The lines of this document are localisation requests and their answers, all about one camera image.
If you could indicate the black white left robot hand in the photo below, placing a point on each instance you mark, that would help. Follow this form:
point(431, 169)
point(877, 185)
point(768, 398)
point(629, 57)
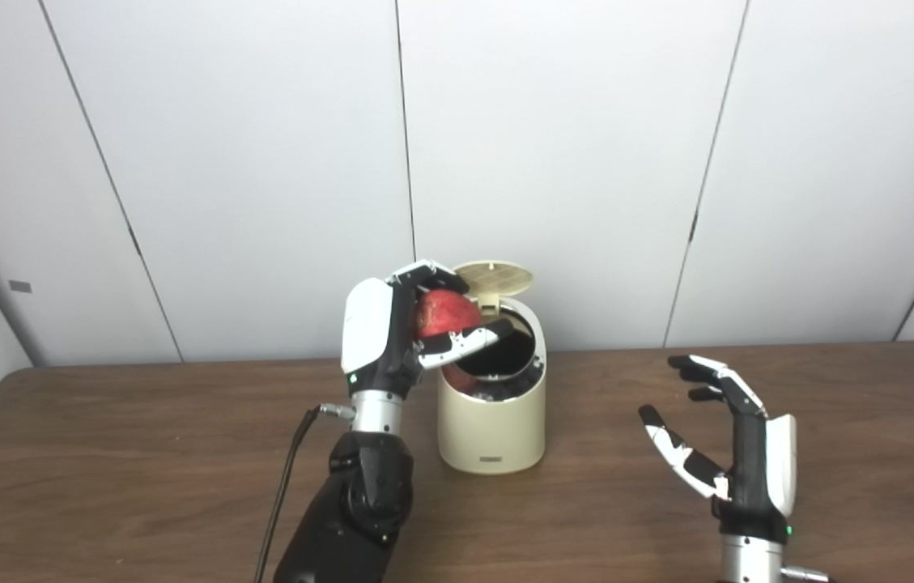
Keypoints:
point(371, 332)

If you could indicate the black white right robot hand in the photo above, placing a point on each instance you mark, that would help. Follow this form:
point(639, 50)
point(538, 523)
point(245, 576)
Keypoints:
point(756, 478)

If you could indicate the red apple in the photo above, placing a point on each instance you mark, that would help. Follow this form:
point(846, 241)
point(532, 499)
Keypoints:
point(444, 314)

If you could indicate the cream round bin lid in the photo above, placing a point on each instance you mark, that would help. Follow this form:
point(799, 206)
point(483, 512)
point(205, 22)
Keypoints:
point(497, 277)

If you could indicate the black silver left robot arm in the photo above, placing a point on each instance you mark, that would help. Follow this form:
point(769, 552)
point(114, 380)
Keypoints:
point(359, 502)

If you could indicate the black bin liner bag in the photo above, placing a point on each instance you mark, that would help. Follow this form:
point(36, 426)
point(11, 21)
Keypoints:
point(505, 391)

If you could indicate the cream-colored bin body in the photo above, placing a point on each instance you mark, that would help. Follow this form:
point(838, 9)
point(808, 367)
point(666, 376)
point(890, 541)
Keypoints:
point(493, 429)

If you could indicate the small gray wall plate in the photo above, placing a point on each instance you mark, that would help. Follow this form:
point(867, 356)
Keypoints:
point(19, 286)

